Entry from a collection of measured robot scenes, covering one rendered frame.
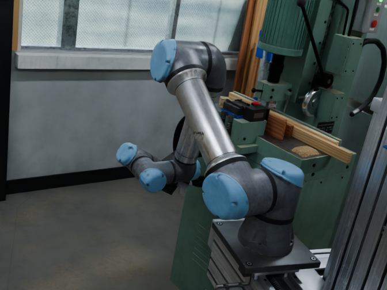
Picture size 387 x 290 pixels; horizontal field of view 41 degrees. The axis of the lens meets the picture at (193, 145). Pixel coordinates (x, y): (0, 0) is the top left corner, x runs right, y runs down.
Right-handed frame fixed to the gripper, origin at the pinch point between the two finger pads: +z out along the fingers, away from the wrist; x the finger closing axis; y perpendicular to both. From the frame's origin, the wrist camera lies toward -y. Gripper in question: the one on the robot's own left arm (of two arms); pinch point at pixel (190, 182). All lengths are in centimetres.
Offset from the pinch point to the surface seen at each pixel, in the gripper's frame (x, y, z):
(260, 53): -68, -77, 68
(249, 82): -103, -69, 112
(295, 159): 26.0, -27.2, 11.6
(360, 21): 7, -90, 25
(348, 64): 13, -72, 27
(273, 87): -3, -49, 15
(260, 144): 8.4, -25.9, 12.5
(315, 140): 21.1, -38.5, 23.0
